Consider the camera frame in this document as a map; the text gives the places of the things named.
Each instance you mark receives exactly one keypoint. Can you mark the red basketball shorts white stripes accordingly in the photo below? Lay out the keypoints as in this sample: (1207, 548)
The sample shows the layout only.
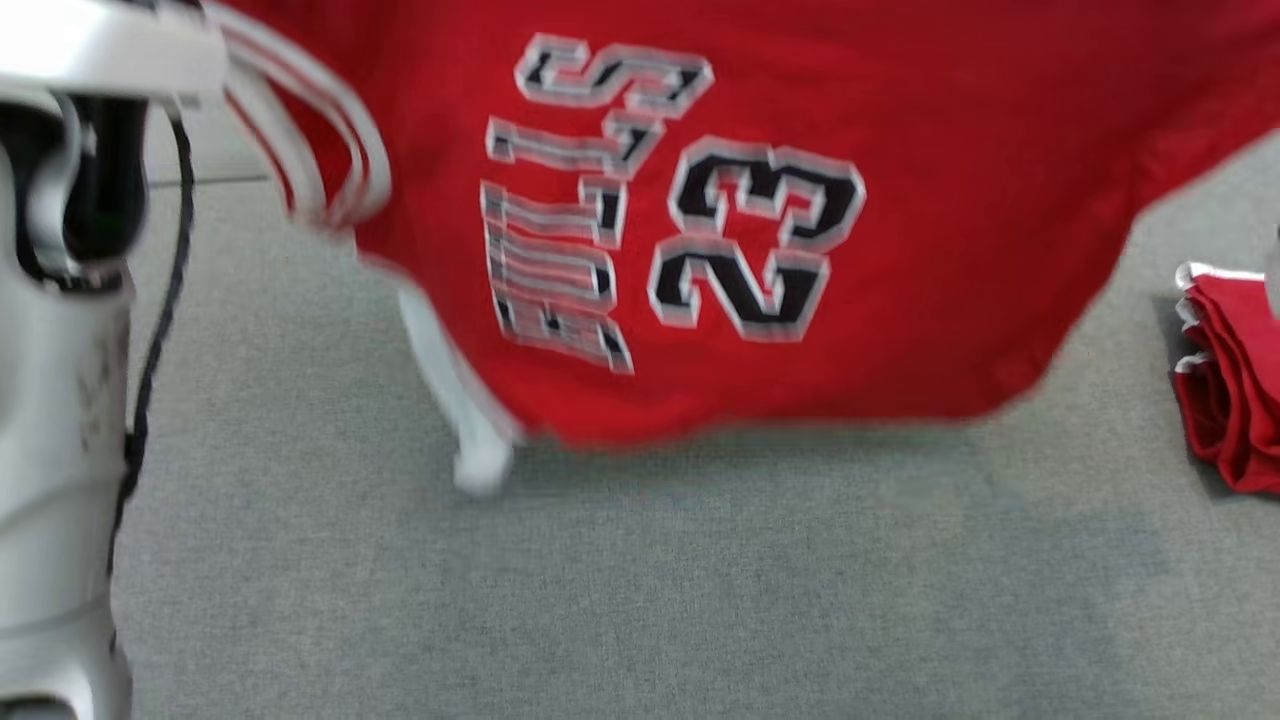
(1240, 400)

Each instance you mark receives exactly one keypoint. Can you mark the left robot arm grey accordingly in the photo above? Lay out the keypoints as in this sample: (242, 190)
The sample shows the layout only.
(50, 450)

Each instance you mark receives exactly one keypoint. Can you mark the red basketball jersey number 23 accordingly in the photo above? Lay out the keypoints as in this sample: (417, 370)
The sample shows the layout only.
(950, 200)

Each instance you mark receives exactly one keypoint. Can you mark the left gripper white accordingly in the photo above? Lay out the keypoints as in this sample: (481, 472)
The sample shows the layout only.
(100, 45)

